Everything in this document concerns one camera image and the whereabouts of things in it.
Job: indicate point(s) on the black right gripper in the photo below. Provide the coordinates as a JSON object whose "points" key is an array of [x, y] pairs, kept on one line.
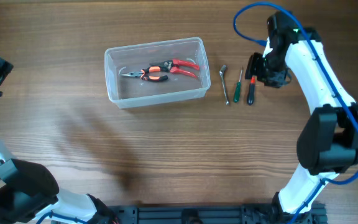
{"points": [[253, 69]]}

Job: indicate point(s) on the black red handled screwdriver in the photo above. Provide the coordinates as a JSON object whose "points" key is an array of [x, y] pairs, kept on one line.
{"points": [[250, 95]]}

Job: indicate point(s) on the green handled screwdriver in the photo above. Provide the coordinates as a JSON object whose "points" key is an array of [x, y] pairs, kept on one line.
{"points": [[238, 87]]}

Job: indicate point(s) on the silver socket wrench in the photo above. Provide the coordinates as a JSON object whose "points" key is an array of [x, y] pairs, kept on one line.
{"points": [[221, 74]]}

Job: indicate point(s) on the red handled pruning shears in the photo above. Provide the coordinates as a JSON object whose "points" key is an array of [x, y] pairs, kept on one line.
{"points": [[174, 66]]}

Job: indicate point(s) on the clear plastic container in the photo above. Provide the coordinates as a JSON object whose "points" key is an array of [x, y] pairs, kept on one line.
{"points": [[127, 92]]}

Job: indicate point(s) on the orange black needle-nose pliers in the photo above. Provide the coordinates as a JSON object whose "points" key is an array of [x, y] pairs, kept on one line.
{"points": [[145, 74]]}

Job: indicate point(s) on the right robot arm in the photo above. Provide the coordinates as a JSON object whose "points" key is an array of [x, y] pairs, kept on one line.
{"points": [[328, 144]]}

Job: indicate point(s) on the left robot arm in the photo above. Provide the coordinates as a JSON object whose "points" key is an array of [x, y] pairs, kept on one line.
{"points": [[28, 191]]}

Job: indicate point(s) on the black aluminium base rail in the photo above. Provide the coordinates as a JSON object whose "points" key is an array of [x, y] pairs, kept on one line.
{"points": [[260, 213]]}

